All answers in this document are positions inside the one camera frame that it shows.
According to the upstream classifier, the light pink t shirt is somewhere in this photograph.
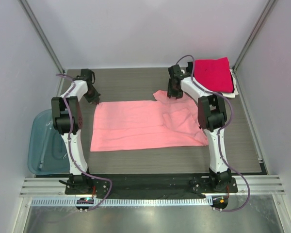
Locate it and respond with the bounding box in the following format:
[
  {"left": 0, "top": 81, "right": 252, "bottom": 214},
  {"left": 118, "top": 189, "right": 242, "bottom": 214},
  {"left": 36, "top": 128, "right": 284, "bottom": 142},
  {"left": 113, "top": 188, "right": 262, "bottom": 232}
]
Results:
[{"left": 90, "top": 90, "right": 208, "bottom": 152}]

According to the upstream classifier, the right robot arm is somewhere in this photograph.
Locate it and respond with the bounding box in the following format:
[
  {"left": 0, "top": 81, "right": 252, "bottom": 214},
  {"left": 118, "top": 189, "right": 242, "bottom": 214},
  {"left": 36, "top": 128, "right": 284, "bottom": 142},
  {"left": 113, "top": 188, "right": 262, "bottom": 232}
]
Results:
[{"left": 167, "top": 64, "right": 231, "bottom": 192}]

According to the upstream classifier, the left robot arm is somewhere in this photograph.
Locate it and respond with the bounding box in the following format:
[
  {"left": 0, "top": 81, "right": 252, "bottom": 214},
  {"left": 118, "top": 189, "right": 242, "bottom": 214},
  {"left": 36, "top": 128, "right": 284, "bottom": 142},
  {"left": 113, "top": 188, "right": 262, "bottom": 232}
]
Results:
[{"left": 51, "top": 69, "right": 100, "bottom": 194}]

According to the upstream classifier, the folded magenta t shirt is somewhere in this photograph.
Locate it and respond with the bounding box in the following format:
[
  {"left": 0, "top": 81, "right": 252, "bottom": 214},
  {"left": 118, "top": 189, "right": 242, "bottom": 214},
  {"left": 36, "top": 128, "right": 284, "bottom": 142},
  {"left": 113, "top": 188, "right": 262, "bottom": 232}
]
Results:
[{"left": 194, "top": 57, "right": 234, "bottom": 93}]

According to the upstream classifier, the folded white t shirt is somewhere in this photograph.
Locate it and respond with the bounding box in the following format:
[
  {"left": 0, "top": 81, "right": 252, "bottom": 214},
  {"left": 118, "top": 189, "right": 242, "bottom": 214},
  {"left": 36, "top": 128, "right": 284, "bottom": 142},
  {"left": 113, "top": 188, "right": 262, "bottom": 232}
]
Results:
[{"left": 222, "top": 69, "right": 239, "bottom": 99}]

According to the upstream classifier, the blue plastic bin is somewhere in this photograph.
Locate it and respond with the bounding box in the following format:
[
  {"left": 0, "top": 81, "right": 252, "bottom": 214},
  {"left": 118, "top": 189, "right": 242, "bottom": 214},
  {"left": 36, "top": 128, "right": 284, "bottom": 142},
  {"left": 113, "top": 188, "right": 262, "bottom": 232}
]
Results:
[{"left": 28, "top": 109, "right": 69, "bottom": 175}]

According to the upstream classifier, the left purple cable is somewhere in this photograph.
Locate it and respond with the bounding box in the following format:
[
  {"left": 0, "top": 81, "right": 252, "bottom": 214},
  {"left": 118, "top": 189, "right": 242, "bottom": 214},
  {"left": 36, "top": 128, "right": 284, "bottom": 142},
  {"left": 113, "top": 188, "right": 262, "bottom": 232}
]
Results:
[{"left": 56, "top": 73, "right": 113, "bottom": 212}]

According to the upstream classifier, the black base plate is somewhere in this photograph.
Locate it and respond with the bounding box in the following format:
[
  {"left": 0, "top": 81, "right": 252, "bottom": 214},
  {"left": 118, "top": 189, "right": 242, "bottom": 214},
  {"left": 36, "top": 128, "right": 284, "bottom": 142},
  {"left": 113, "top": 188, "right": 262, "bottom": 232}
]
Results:
[{"left": 59, "top": 173, "right": 238, "bottom": 200}]

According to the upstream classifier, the aluminium front rail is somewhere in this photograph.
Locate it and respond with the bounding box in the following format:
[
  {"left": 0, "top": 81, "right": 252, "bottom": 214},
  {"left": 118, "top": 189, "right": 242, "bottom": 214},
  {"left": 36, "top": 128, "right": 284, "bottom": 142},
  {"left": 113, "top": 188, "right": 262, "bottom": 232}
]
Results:
[{"left": 19, "top": 175, "right": 285, "bottom": 197}]

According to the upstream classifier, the white slotted cable duct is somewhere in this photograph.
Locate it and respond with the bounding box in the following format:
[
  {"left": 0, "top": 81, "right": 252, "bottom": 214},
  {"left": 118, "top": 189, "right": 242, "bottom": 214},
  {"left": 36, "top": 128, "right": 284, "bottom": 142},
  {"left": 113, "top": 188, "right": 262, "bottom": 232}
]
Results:
[{"left": 31, "top": 196, "right": 212, "bottom": 207}]

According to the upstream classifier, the left aluminium frame post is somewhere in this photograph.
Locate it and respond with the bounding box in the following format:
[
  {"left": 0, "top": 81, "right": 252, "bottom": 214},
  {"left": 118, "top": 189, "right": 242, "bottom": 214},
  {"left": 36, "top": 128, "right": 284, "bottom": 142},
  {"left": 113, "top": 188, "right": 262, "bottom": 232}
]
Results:
[{"left": 18, "top": 0, "right": 65, "bottom": 74}]

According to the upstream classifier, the aluminium frame post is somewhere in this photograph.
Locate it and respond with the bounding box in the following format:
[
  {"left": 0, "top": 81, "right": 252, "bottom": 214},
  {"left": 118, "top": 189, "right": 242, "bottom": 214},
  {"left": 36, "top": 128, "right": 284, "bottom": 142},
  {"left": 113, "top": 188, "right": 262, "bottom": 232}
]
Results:
[
  {"left": 18, "top": 0, "right": 65, "bottom": 74},
  {"left": 232, "top": 0, "right": 278, "bottom": 72}
]

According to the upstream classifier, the right aluminium frame post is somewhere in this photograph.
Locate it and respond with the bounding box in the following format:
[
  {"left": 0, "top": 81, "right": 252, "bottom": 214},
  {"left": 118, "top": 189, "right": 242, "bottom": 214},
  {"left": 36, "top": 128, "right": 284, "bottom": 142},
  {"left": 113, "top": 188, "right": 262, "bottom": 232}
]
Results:
[{"left": 232, "top": 0, "right": 278, "bottom": 72}]

